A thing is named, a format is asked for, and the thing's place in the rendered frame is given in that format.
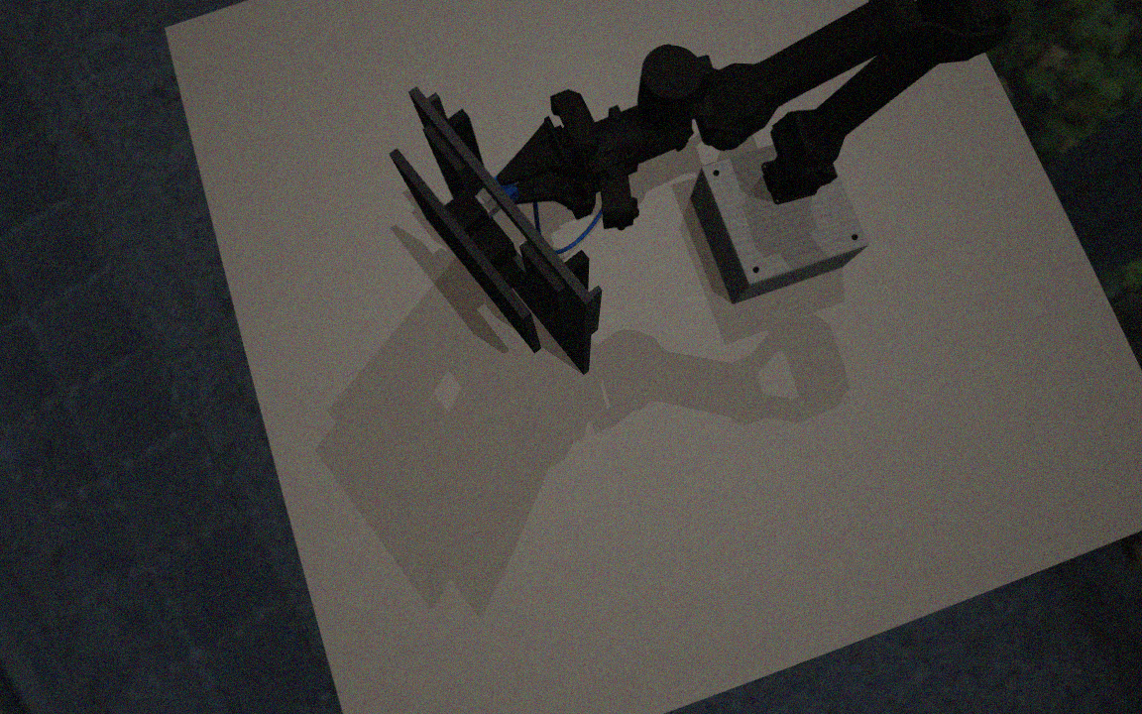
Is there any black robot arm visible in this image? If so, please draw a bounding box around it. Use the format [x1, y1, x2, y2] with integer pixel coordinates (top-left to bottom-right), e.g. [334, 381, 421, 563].
[589, 0, 1012, 230]

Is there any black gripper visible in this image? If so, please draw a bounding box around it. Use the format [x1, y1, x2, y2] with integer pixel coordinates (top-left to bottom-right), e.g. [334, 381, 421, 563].
[497, 89, 648, 220]

